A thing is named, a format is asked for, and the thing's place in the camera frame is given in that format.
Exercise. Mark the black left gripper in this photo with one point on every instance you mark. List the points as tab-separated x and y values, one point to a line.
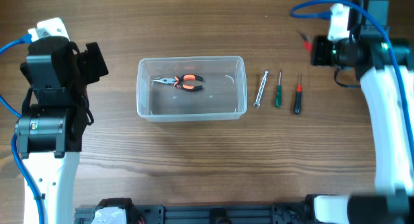
91	63

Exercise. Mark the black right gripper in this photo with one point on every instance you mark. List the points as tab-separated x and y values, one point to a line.
318	59

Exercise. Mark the black red handled screwdriver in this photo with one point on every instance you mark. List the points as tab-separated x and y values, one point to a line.
298	96

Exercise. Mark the green handled screwdriver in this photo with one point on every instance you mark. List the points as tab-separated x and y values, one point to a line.
278	98

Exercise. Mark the silver combination wrench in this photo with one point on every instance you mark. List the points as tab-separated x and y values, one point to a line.
257	102

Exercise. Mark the orange black needle-nose pliers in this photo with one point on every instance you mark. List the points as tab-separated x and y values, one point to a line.
178	82

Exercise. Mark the clear plastic container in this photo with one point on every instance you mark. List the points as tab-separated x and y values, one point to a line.
223	97

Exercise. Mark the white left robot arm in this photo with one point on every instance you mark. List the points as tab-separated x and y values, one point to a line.
54	114

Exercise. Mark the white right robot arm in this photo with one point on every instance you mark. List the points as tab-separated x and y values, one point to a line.
358	38

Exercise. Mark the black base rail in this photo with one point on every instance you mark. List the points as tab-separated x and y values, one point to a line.
277	213

